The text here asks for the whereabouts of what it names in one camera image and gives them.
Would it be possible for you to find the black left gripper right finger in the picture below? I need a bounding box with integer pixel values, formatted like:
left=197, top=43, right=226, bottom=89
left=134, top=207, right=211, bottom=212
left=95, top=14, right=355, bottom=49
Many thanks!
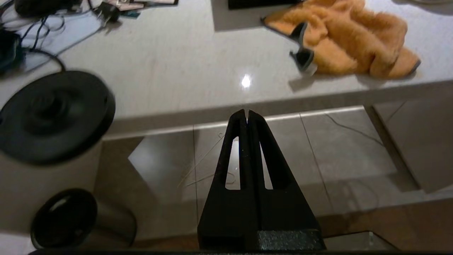
left=248, top=110, right=327, bottom=250

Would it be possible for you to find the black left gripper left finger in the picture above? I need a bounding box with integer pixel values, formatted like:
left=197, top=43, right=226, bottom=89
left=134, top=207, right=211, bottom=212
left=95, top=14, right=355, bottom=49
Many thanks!
left=197, top=109, right=259, bottom=250

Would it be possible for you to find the white kitchen base cabinet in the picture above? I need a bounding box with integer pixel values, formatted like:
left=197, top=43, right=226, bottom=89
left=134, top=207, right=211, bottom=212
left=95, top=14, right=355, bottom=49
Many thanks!
left=365, top=97, right=453, bottom=193

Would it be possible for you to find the black rounded floor object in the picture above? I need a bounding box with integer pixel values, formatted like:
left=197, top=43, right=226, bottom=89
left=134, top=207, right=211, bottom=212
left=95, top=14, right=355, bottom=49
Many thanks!
left=30, top=188, right=138, bottom=250

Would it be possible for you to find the orange fluffy towel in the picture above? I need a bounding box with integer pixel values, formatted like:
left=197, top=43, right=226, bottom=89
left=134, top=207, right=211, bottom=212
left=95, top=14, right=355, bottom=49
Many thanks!
left=261, top=0, right=422, bottom=79

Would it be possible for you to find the black round kettle base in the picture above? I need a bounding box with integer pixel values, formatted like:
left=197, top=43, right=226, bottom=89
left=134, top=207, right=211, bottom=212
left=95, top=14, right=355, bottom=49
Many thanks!
left=0, top=70, right=116, bottom=166

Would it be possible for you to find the black tissue box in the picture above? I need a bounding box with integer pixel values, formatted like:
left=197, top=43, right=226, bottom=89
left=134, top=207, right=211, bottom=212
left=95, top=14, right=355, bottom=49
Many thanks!
left=228, top=0, right=305, bottom=10

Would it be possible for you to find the pink flat packet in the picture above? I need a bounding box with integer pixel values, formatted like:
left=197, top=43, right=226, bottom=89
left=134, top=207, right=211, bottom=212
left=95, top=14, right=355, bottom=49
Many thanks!
left=106, top=0, right=179, bottom=9

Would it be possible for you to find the plain white paper sheet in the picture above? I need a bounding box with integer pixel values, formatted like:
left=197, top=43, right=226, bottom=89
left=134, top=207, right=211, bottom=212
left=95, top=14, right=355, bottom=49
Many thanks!
left=14, top=14, right=105, bottom=68

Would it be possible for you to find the dark green card box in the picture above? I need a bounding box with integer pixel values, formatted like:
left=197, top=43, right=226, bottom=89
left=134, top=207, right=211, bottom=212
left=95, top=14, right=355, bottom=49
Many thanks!
left=0, top=30, right=24, bottom=75

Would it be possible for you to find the black computer mouse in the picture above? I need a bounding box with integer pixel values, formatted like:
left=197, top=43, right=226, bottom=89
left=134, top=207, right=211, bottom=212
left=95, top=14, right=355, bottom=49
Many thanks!
left=14, top=0, right=80, bottom=18

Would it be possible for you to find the white wire hanger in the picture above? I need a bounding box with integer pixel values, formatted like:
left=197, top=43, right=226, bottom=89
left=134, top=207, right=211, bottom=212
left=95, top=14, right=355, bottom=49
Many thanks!
left=177, top=133, right=237, bottom=188

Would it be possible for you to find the thin floor cable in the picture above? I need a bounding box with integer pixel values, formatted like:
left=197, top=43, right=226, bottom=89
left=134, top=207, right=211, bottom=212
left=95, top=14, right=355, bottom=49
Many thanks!
left=326, top=113, right=384, bottom=146

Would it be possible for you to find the black power cable with plug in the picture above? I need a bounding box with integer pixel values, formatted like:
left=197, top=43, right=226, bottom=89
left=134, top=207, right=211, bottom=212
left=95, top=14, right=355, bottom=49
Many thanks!
left=0, top=0, right=121, bottom=73

